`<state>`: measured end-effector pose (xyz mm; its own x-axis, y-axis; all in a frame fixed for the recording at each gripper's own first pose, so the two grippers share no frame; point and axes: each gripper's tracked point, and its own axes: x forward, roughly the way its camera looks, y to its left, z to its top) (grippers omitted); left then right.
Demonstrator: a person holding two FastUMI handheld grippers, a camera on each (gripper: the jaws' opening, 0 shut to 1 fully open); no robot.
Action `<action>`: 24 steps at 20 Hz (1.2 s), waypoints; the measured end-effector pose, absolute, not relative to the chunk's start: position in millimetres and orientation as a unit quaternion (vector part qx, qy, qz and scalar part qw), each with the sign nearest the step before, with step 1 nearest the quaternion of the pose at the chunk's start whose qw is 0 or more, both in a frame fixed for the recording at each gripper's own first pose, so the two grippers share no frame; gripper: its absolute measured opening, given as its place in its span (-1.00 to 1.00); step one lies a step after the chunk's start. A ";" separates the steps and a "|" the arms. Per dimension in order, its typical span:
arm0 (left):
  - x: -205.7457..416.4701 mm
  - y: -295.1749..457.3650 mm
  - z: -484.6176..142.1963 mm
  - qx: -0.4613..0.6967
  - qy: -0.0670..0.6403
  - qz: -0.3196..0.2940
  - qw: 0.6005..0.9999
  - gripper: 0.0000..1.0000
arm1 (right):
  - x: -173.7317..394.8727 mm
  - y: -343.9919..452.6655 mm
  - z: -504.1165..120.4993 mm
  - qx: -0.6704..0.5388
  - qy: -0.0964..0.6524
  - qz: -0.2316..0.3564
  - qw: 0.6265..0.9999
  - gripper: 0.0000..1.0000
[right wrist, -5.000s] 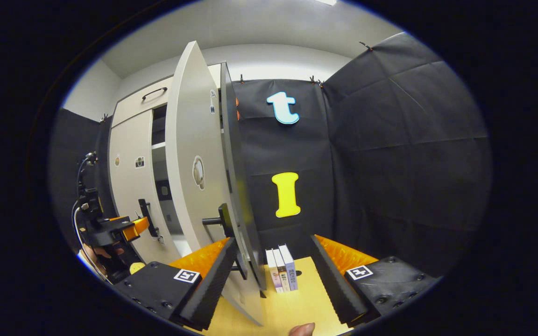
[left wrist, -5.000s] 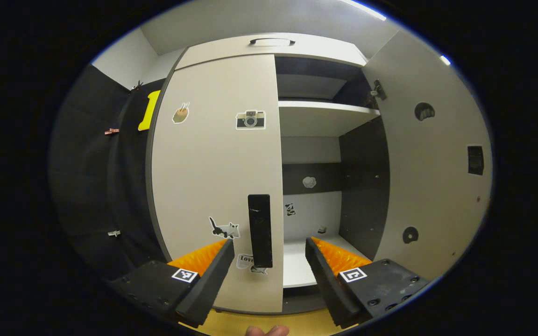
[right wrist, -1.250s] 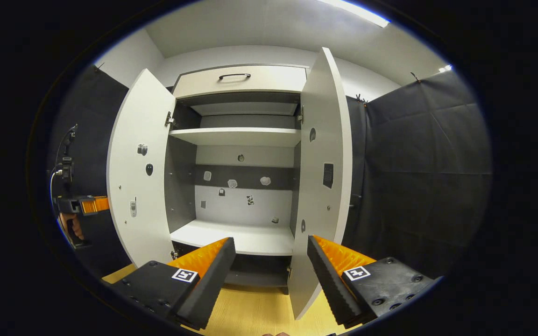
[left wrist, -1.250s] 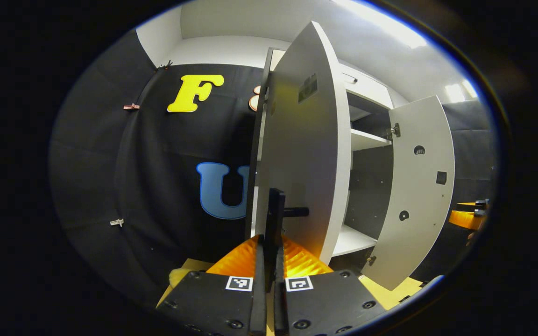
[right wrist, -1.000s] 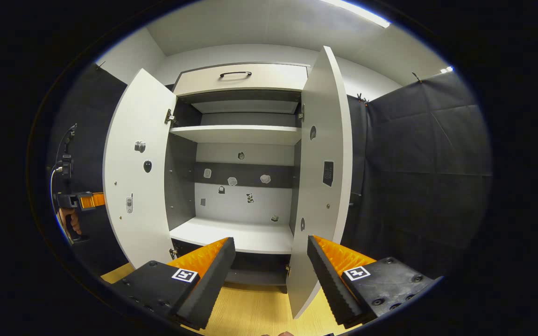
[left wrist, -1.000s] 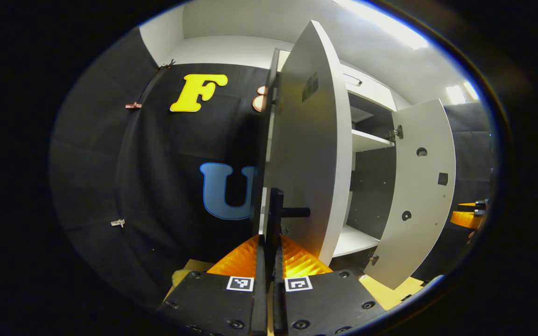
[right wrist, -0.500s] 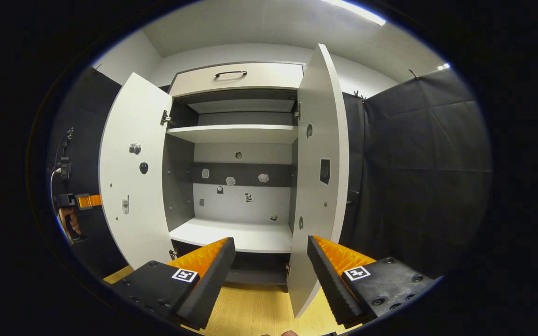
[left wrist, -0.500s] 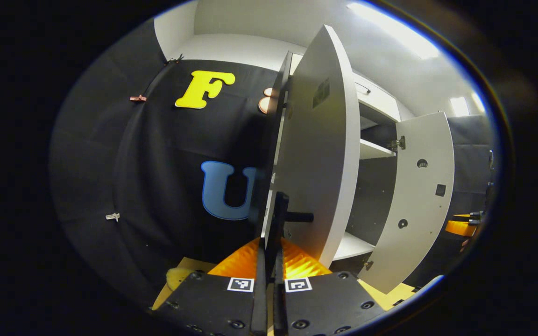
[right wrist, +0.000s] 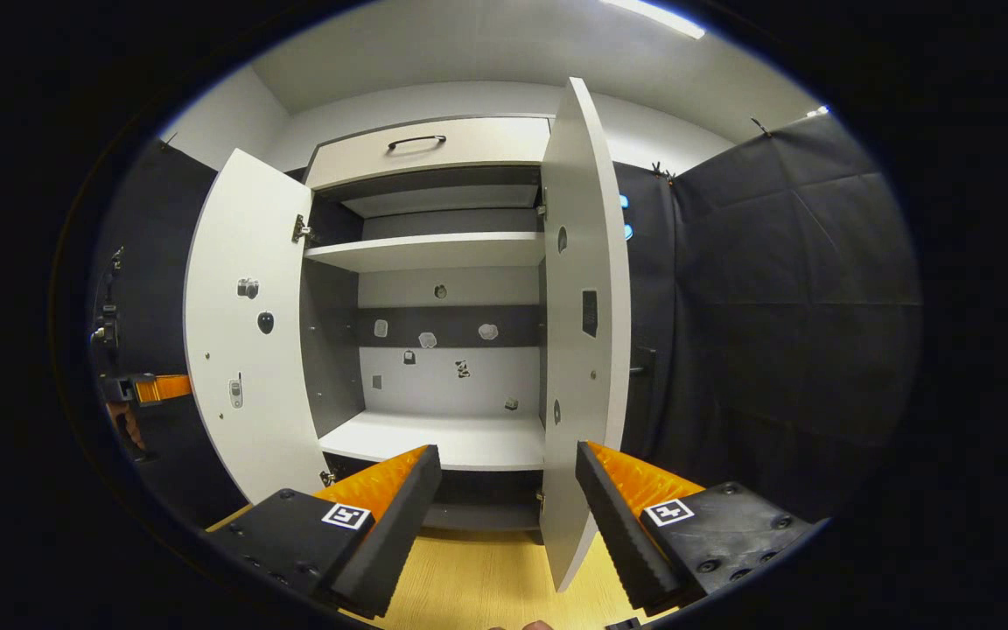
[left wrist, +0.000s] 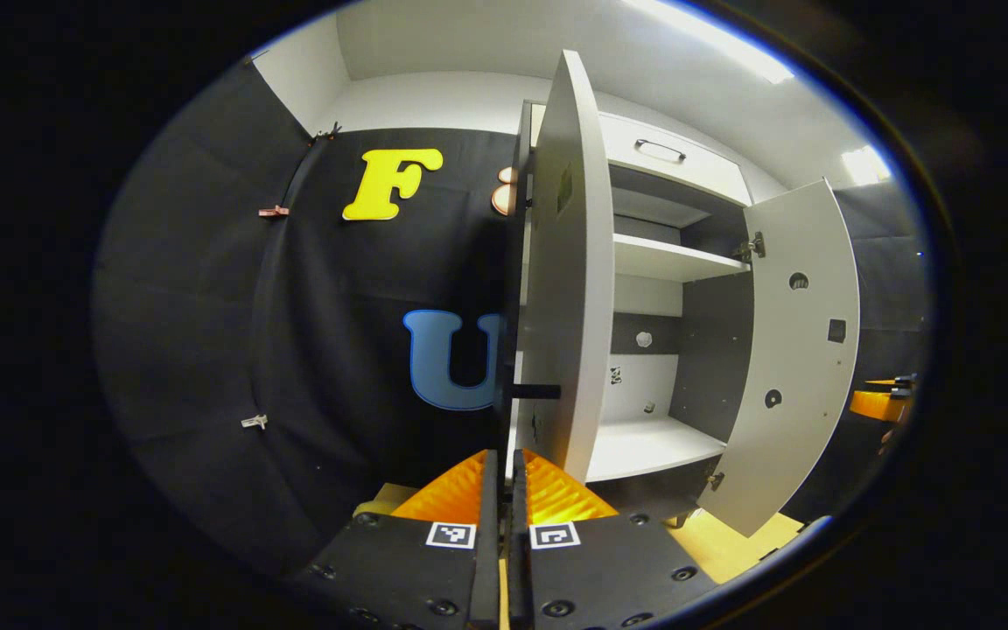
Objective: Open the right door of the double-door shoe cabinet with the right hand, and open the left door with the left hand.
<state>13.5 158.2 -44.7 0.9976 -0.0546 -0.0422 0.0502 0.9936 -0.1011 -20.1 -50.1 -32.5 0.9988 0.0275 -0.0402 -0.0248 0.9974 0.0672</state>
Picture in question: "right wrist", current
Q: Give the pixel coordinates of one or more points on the metal door hinge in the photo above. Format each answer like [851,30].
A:
[302,229]
[326,479]

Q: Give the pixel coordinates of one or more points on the beige cabinet drawer front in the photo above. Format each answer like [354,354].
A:
[486,144]

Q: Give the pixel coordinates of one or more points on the long ceiling light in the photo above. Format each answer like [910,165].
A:
[653,16]

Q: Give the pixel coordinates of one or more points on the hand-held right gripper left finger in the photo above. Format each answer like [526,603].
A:
[395,534]

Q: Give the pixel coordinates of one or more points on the black cloth clip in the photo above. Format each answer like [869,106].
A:
[661,169]
[759,127]

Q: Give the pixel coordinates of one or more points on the shoe cabinet door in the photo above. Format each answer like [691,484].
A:
[241,219]
[578,175]

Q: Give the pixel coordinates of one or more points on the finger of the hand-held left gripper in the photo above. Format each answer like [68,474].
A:
[163,388]

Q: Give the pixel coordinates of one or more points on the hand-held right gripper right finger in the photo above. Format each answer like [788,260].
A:
[618,534]

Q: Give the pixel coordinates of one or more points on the white cabinet shelf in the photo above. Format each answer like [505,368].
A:
[434,249]
[460,437]

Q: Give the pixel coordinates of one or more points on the small ceiling light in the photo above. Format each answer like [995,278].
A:
[817,111]

